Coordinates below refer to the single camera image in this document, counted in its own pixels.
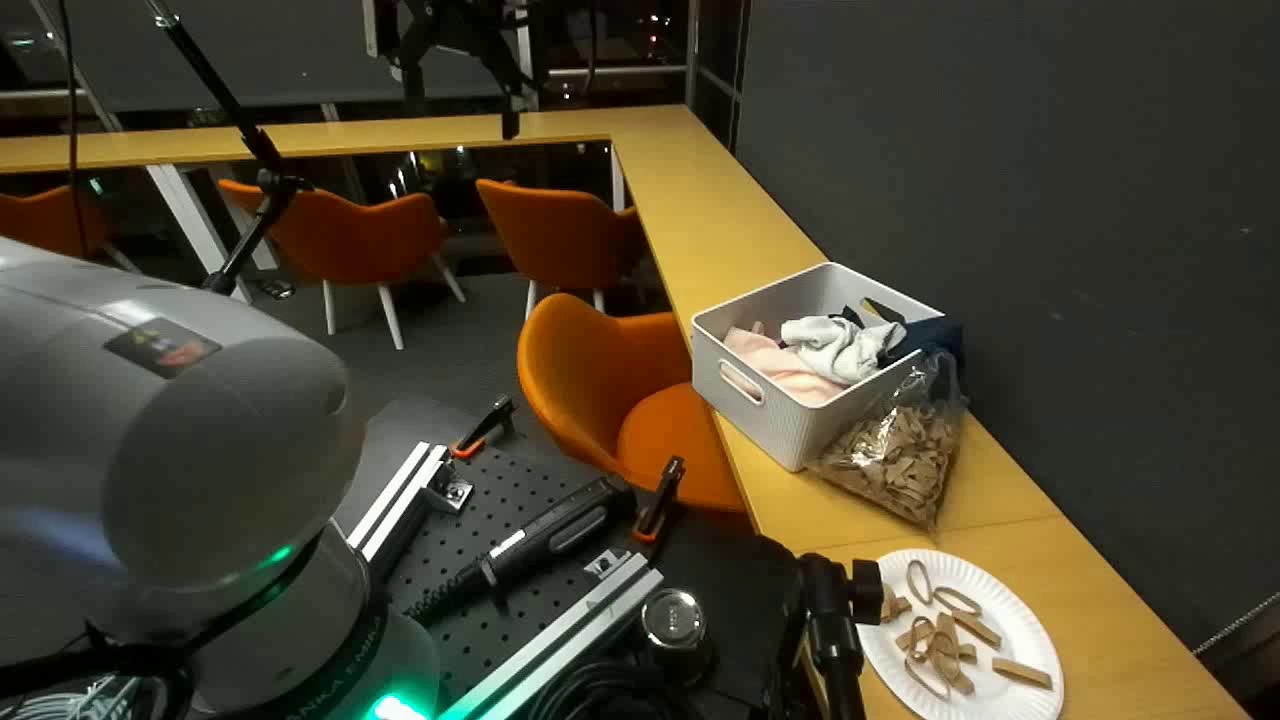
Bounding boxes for white grey shirt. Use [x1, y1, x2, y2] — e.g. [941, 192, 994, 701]
[777, 307, 901, 390]

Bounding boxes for clear bag of wooden clothespins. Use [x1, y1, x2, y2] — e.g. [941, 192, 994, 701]
[810, 346, 973, 532]

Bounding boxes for orange chair white legs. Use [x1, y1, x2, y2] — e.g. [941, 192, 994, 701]
[472, 177, 652, 320]
[215, 177, 472, 356]

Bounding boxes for short aluminium rail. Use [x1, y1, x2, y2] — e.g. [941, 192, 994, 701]
[343, 440, 479, 564]

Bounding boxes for white paper plate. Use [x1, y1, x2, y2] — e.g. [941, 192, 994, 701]
[851, 544, 1069, 720]

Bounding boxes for wooden clothespin piece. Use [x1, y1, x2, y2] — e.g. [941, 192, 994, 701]
[990, 652, 1062, 693]
[947, 609, 1005, 652]

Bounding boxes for tan rubber band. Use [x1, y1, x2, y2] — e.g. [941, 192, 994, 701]
[928, 583, 990, 620]
[903, 555, 941, 609]

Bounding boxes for black background stand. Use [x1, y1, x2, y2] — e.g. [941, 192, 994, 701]
[148, 0, 307, 298]

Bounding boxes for black handheld tool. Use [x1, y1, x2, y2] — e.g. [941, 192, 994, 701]
[404, 476, 640, 626]

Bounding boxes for white plastic basket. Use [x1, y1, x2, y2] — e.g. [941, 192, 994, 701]
[690, 259, 952, 476]

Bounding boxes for black perforated breadboard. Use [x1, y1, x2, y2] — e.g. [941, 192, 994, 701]
[378, 425, 674, 710]

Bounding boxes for black clamp orange handle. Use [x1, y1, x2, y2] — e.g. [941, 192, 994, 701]
[626, 453, 694, 551]
[449, 390, 519, 469]

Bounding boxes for peach shirt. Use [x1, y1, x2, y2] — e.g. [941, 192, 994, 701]
[720, 316, 851, 411]

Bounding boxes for round metal cup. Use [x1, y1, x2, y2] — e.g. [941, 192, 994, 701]
[632, 583, 714, 659]

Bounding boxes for navy blue shirt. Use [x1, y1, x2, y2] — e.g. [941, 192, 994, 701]
[851, 295, 962, 371]

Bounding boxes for long aluminium rail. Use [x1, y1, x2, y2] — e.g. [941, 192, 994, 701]
[436, 548, 670, 720]

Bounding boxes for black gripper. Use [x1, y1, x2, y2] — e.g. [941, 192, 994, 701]
[393, 0, 542, 143]

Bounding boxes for orange chair with peach shirt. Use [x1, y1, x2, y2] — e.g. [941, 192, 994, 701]
[512, 287, 754, 521]

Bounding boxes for thin black hanging cable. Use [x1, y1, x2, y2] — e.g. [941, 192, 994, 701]
[60, 0, 90, 242]

